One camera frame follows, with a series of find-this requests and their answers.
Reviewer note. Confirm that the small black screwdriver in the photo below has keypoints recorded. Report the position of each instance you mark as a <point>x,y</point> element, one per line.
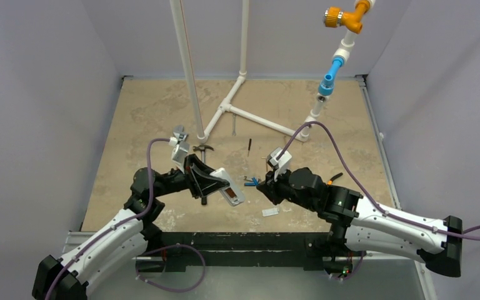
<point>249,147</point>

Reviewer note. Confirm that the black handled hammer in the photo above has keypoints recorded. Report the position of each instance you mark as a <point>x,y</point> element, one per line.
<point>202,148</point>

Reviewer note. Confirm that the orange pipe valve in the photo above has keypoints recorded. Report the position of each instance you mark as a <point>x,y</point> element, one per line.
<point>335,17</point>

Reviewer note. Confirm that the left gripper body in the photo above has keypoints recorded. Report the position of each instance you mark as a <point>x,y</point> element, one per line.
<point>177,181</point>

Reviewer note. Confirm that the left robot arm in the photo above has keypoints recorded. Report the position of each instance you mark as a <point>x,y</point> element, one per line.
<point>75,274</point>

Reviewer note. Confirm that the white battery cover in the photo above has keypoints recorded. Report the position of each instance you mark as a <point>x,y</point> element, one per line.
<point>270,212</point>

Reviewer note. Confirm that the white remote control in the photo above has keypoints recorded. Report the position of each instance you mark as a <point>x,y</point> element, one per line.
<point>231,192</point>

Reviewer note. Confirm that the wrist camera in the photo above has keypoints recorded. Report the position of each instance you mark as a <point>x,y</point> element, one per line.
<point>279,161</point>
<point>179,152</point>

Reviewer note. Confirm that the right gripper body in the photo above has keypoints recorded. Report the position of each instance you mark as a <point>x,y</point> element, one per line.
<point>273,185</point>

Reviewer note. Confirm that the blue pipe fitting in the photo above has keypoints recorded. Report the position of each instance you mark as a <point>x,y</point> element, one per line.
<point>326,86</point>

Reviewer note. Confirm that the red adjustable wrench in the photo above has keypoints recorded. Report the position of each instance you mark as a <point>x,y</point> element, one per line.
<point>179,133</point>

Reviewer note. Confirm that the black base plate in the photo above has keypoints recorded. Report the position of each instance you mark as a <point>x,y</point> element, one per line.
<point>310,251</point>

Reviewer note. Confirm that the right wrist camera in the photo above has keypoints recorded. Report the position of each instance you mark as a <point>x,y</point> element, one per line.
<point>279,161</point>

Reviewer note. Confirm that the white pvc pipe frame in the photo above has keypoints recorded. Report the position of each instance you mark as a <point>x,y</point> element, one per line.
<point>203,133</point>

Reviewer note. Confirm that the orange handled pliers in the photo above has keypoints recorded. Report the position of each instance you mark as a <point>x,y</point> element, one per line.
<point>335,177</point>

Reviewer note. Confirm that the small silver spanner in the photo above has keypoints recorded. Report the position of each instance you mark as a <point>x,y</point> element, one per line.
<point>233,125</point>

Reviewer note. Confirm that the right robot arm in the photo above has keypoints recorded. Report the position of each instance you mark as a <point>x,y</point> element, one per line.
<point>359,225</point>

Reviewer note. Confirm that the aluminium rail frame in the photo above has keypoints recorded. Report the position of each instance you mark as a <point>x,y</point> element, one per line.
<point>358,225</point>

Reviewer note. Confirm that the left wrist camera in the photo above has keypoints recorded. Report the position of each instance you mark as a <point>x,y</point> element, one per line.
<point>179,152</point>

